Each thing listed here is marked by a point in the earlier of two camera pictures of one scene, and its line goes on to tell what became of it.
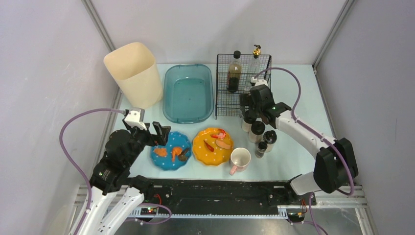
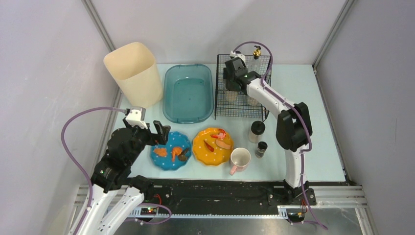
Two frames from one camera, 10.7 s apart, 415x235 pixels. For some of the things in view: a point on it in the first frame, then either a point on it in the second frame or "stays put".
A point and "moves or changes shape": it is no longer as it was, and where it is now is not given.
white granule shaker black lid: x=248 y=120 moves or changes shape
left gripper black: x=150 y=134 stays put
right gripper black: x=252 y=107 -> x=231 y=68
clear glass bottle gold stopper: x=255 y=64 stays put
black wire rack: x=234 y=73 stays put
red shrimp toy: x=221 y=135 stays put
